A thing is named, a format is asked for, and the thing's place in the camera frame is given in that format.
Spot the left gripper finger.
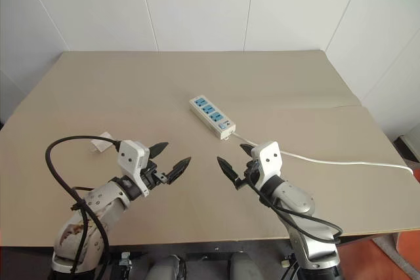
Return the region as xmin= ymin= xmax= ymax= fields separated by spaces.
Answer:
xmin=165 ymin=156 xmax=192 ymax=184
xmin=148 ymin=142 xmax=170 ymax=160

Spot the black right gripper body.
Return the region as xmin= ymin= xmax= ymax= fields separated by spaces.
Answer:
xmin=234 ymin=159 xmax=263 ymax=191

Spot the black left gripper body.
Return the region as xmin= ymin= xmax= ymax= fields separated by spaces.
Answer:
xmin=140 ymin=160 xmax=170 ymax=193

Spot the white power strip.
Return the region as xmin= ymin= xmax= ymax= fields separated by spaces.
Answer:
xmin=189 ymin=95 xmax=236 ymax=140

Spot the white plug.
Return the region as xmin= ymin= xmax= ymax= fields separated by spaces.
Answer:
xmin=90 ymin=131 xmax=116 ymax=153

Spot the grey rounded shape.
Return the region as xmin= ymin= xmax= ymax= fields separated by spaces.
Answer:
xmin=149 ymin=254 xmax=185 ymax=280
xmin=228 ymin=251 xmax=264 ymax=280

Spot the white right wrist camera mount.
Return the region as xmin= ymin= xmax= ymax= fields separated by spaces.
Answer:
xmin=251 ymin=141 xmax=282 ymax=189

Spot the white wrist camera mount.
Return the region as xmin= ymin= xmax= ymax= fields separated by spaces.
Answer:
xmin=117 ymin=140 xmax=151 ymax=197
xmin=251 ymin=141 xmax=282 ymax=189

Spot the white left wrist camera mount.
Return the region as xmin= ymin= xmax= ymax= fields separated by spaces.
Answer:
xmin=117 ymin=140 xmax=151 ymax=197

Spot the white power cable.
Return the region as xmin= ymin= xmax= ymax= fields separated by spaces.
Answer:
xmin=229 ymin=130 xmax=415 ymax=176

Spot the black table frame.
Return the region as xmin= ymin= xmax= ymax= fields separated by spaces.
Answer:
xmin=106 ymin=237 xmax=295 ymax=256

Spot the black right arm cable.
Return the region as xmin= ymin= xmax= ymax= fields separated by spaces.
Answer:
xmin=247 ymin=170 xmax=343 ymax=245

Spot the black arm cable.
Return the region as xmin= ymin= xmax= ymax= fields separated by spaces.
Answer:
xmin=45 ymin=134 xmax=121 ymax=277
xmin=247 ymin=170 xmax=343 ymax=245

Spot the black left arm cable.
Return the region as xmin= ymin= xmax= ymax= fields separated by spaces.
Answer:
xmin=45 ymin=134 xmax=121 ymax=277

